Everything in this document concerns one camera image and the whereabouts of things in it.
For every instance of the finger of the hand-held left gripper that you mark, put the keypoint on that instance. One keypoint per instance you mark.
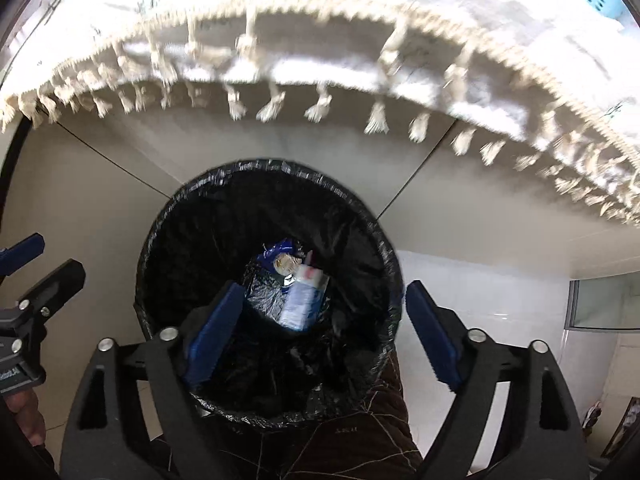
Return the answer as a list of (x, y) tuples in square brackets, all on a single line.
[(22, 251), (55, 280)]

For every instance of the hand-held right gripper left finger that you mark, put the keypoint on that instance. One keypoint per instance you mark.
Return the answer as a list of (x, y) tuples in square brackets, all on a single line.
[(215, 332)]

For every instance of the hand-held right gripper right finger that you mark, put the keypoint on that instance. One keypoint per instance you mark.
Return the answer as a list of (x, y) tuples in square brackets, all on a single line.
[(432, 332)]

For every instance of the black lined trash bin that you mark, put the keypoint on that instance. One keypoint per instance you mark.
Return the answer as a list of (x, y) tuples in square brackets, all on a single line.
[(175, 240)]

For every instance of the person's left hand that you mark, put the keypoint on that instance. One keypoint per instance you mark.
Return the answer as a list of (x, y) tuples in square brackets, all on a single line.
[(27, 415)]

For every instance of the white blue milk carton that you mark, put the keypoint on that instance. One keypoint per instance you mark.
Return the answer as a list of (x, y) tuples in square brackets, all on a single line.
[(300, 305)]

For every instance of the blue snack wrapper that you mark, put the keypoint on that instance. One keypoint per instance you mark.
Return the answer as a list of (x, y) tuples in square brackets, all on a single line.
[(272, 255)]

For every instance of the glass fronted cabinet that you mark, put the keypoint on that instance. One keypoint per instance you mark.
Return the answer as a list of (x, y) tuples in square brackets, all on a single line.
[(605, 305)]

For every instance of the dark framed picture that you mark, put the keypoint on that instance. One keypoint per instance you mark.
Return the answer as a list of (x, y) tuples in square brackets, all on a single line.
[(622, 427)]

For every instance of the white floral tasselled tablecloth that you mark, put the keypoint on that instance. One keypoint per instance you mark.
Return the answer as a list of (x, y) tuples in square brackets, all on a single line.
[(300, 10)]

